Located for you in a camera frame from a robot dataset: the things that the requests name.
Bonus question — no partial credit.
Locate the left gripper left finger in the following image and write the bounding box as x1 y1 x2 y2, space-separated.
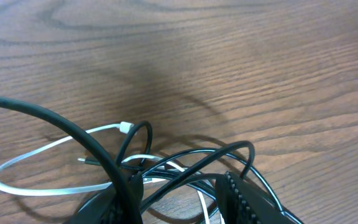
64 173 144 224

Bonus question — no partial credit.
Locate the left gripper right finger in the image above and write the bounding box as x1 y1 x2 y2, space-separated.
214 172 296 224

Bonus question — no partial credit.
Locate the white cable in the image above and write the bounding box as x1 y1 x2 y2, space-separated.
0 121 225 224

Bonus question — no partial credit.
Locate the left camera black cable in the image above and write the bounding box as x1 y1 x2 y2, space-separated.
0 94 144 224

